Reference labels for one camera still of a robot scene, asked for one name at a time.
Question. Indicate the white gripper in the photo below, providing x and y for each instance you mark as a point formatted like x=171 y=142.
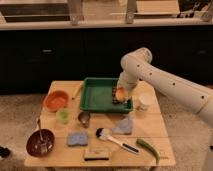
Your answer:
x=128 y=86

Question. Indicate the orange red apple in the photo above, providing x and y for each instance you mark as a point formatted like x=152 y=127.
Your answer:
x=121 y=94

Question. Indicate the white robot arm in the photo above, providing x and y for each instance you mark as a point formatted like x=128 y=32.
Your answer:
x=136 y=65

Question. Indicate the green plastic tray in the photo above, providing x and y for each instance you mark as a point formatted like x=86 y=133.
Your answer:
x=96 y=97

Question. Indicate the dark grapes bunch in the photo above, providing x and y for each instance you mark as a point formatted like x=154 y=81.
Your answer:
x=114 y=100

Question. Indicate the white paper cup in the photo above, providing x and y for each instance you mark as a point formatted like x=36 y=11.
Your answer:
x=145 y=100

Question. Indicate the grey folded cloth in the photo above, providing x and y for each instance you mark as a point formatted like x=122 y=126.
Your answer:
x=124 y=126

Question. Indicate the yellow banana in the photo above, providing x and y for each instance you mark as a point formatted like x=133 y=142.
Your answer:
x=76 y=91

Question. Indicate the small metal cup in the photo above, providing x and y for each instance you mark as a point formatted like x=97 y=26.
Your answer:
x=84 y=118

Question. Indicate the white dish brush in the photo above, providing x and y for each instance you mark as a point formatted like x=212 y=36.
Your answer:
x=106 y=135

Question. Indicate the wooden table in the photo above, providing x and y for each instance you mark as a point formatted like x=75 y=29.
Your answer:
x=148 y=125

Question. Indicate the light green cup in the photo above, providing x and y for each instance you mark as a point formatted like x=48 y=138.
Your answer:
x=62 y=116

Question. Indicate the orange plastic bowl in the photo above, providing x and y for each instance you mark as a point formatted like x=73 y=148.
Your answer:
x=55 y=100

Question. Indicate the blue sponge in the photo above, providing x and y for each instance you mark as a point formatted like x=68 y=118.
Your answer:
x=77 y=139

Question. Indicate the wooden block brush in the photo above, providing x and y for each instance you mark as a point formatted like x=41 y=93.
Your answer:
x=91 y=154

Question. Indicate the dark red bowl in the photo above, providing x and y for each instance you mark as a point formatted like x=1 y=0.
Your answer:
x=33 y=143

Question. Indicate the metal fork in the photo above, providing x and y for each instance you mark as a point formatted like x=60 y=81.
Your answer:
x=43 y=142

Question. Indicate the black object on floor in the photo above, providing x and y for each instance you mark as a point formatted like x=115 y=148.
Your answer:
x=4 y=152

